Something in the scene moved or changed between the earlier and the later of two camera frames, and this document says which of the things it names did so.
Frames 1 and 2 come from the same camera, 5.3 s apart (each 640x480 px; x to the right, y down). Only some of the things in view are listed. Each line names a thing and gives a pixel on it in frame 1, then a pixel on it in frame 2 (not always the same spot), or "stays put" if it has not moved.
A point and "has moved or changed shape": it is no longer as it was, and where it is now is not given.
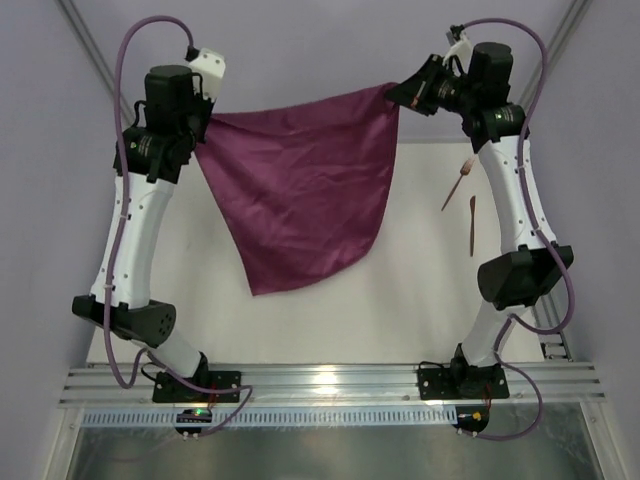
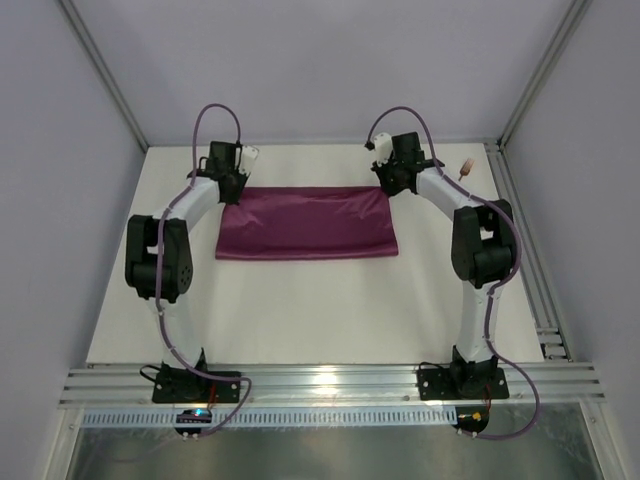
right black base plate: x=462 y=381 stays put
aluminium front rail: x=131 y=385 stays put
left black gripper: x=201 y=125 to x=232 y=191
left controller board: x=193 y=415 stays put
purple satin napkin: x=304 y=187 has moved or changed shape
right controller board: x=471 y=418 stays put
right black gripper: x=420 y=91 to x=395 y=185
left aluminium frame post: x=76 y=24 stays put
